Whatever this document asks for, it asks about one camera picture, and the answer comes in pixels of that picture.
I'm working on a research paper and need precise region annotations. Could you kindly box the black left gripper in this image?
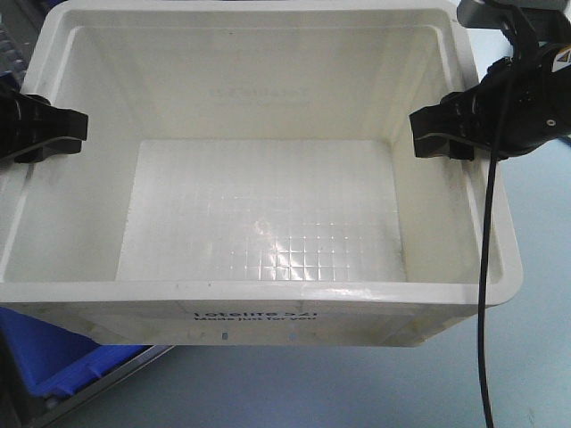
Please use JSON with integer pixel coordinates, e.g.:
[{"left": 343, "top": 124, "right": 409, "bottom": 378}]
[{"left": 1, "top": 82, "right": 88, "bottom": 163}]

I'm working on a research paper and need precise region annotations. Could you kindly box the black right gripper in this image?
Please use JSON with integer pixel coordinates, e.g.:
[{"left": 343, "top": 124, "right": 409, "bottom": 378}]
[{"left": 410, "top": 44, "right": 570, "bottom": 161}]

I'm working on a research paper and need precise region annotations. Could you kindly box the white plastic tote bin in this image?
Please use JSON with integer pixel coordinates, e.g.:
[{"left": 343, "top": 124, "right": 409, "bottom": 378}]
[{"left": 0, "top": 0, "right": 524, "bottom": 348}]

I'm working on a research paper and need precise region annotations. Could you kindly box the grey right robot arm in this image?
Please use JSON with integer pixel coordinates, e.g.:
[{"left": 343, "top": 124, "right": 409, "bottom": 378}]
[{"left": 410, "top": 1, "right": 570, "bottom": 160}]

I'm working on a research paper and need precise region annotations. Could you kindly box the blue bin lower left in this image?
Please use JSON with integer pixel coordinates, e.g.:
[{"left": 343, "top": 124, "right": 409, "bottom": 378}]
[{"left": 1, "top": 308, "right": 147, "bottom": 398}]

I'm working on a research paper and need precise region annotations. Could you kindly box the black right cable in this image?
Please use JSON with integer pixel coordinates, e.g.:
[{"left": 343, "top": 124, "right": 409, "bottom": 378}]
[{"left": 475, "top": 55, "right": 518, "bottom": 428}]

